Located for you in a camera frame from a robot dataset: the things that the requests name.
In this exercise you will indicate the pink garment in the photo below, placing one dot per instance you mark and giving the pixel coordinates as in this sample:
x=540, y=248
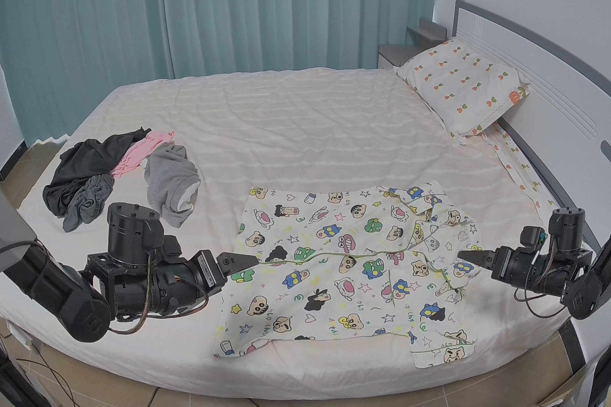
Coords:
x=141, y=152

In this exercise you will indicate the white printed pillow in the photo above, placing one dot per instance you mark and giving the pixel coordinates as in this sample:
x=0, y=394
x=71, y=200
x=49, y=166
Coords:
x=458, y=80

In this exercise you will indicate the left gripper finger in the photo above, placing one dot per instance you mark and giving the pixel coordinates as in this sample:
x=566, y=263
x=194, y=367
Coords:
x=241, y=277
x=234, y=263

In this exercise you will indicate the white printed pyjama top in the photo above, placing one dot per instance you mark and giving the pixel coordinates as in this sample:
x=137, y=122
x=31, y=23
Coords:
x=343, y=271

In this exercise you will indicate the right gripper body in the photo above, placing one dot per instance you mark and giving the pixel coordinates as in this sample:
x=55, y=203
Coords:
x=518, y=269

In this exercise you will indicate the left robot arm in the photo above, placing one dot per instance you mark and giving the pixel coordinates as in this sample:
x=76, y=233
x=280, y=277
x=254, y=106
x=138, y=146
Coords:
x=62, y=295

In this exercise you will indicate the black garment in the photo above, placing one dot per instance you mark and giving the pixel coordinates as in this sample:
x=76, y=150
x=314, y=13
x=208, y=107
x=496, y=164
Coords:
x=90, y=162

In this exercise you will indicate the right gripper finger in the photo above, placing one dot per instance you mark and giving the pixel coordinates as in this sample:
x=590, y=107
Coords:
x=484, y=259

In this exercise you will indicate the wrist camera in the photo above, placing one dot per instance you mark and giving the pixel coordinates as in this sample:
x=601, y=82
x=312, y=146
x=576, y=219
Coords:
x=531, y=238
x=173, y=248

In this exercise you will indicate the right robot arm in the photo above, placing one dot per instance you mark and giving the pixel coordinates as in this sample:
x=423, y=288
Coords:
x=585, y=286

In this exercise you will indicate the dark grey garment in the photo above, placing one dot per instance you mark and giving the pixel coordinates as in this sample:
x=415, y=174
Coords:
x=90, y=200

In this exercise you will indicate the grey bedside table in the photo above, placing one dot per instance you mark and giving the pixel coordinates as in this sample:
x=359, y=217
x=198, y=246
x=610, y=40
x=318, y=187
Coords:
x=401, y=52

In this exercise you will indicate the bed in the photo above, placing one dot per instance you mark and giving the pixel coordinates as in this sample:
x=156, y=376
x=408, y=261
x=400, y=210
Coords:
x=310, y=123

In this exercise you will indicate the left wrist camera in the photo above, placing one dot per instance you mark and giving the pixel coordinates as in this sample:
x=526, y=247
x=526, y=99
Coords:
x=173, y=248

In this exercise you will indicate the grey sweatshirt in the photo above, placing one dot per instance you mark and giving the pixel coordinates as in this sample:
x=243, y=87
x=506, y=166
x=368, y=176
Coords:
x=167, y=176

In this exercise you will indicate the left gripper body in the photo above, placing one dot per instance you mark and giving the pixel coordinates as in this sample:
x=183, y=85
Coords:
x=188, y=283

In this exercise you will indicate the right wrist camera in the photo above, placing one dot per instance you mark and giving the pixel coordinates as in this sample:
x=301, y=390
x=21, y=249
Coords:
x=531, y=238

